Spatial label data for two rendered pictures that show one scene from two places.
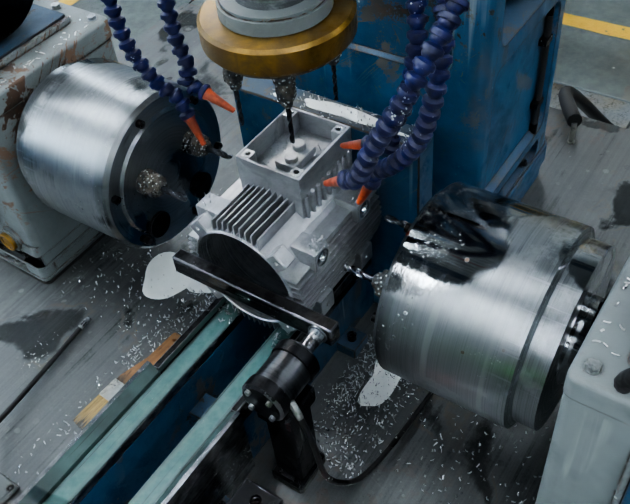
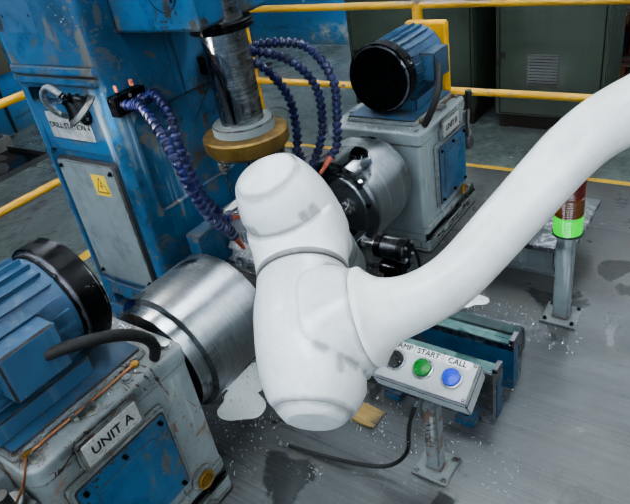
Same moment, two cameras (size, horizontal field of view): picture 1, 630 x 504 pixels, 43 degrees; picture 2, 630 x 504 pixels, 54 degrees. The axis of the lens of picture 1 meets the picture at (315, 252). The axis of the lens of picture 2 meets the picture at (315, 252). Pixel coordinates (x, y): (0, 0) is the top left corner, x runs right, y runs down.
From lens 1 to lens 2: 1.43 m
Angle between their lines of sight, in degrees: 67
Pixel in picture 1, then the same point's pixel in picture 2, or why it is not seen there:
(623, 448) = (432, 152)
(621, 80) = not seen: outside the picture
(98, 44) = not seen: hidden behind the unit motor
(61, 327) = (283, 462)
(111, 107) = (209, 269)
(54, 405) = (358, 445)
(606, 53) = not seen: outside the picture
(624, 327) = (397, 128)
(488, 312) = (383, 158)
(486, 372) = (401, 176)
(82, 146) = (230, 293)
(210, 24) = (253, 140)
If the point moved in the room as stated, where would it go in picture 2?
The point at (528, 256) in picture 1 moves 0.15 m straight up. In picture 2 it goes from (362, 142) to (355, 84)
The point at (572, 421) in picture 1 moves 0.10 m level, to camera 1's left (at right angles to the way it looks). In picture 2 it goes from (423, 158) to (432, 174)
